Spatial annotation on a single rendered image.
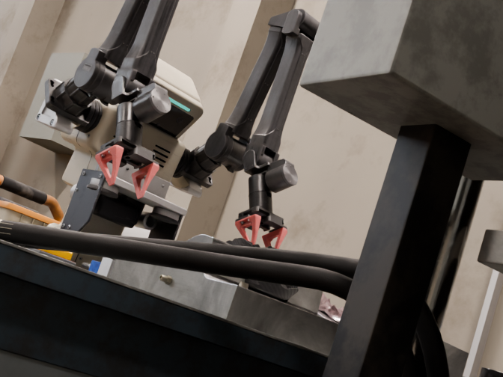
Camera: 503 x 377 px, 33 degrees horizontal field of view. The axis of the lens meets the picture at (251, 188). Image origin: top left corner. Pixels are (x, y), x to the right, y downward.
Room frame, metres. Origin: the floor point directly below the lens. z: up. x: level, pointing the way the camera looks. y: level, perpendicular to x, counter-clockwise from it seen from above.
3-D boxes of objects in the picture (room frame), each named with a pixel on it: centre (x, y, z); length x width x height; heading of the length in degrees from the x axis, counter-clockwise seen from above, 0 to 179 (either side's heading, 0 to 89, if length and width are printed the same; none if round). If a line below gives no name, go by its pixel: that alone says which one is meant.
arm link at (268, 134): (2.13, 0.00, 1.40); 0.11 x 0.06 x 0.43; 133
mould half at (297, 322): (1.67, -0.02, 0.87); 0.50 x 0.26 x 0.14; 30
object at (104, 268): (1.91, 0.26, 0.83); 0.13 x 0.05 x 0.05; 44
